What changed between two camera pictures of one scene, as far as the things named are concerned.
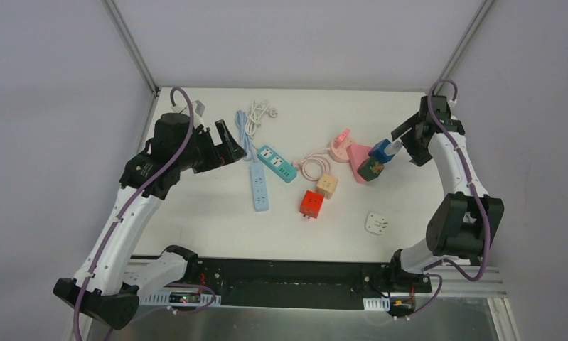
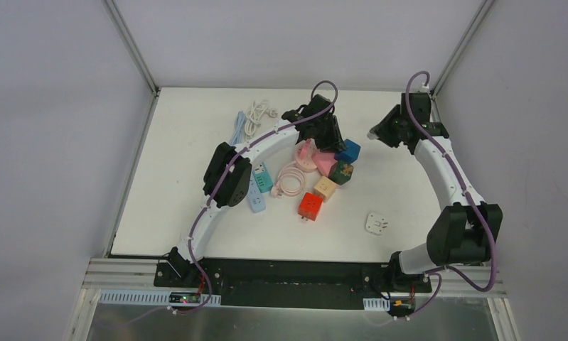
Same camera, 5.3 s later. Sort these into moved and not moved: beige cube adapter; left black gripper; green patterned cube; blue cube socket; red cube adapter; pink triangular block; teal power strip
Moved: teal power strip; blue cube socket; pink triangular block; green patterned cube; left black gripper
Not moved: red cube adapter; beige cube adapter
